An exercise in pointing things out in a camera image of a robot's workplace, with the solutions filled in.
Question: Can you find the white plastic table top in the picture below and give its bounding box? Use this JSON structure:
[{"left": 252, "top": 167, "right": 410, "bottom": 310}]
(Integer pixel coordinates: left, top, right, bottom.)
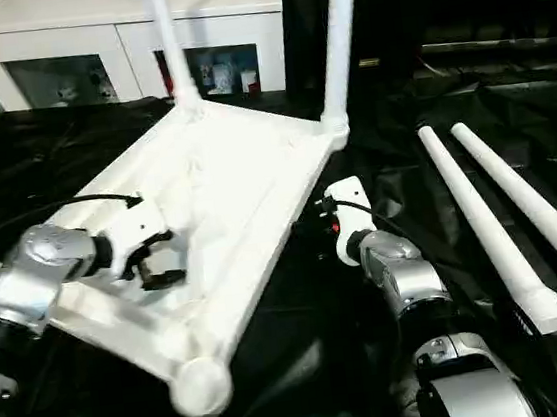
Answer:
[{"left": 0, "top": 82, "right": 382, "bottom": 417}]

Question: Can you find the white plastic table leg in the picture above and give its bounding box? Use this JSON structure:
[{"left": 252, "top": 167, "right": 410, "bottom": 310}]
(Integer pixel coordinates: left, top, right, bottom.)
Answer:
[
  {"left": 449, "top": 110, "right": 557, "bottom": 341},
  {"left": 415, "top": 110, "right": 557, "bottom": 350},
  {"left": 307, "top": 0, "right": 376, "bottom": 130},
  {"left": 143, "top": 0, "right": 204, "bottom": 119}
]

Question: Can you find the black table mat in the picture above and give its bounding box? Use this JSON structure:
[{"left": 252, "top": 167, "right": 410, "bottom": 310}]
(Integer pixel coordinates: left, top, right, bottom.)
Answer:
[{"left": 0, "top": 48, "right": 557, "bottom": 417}]

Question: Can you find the white glass-door cabinet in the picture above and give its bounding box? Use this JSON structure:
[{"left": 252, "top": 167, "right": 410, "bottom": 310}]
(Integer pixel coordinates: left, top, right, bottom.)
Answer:
[{"left": 0, "top": 0, "right": 294, "bottom": 123}]

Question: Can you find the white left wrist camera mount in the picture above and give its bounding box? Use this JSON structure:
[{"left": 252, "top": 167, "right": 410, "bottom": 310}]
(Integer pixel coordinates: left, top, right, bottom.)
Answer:
[{"left": 91, "top": 197, "right": 182, "bottom": 284}]

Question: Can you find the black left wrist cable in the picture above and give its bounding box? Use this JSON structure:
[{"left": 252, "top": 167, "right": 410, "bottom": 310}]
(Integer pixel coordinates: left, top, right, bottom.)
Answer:
[{"left": 0, "top": 189, "right": 149, "bottom": 251}]

